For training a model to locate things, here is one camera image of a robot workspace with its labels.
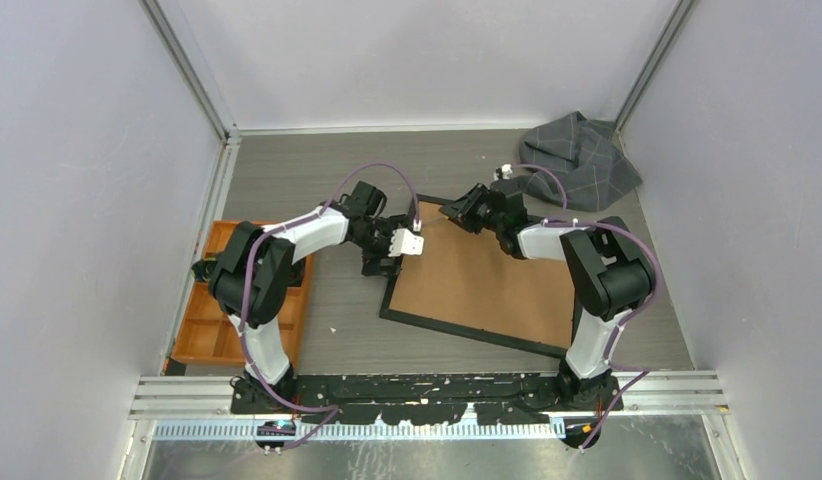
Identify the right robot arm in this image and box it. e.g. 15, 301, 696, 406
439, 179, 658, 411

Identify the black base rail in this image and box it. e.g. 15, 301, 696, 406
230, 372, 624, 427

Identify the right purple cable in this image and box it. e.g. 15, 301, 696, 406
493, 163, 665, 453

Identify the black picture frame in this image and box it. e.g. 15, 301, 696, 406
379, 195, 578, 358

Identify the grey checked cloth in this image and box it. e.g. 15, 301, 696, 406
518, 111, 643, 213

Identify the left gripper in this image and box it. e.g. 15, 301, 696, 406
353, 218, 411, 277

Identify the purple cable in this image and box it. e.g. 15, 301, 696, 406
493, 163, 665, 453
238, 162, 424, 454

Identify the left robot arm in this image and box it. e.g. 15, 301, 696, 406
205, 181, 422, 414

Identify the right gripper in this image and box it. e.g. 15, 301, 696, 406
439, 184, 504, 236

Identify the orange wooden divided tray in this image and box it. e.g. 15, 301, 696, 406
170, 255, 316, 367

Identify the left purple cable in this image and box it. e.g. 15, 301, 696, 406
238, 162, 424, 454

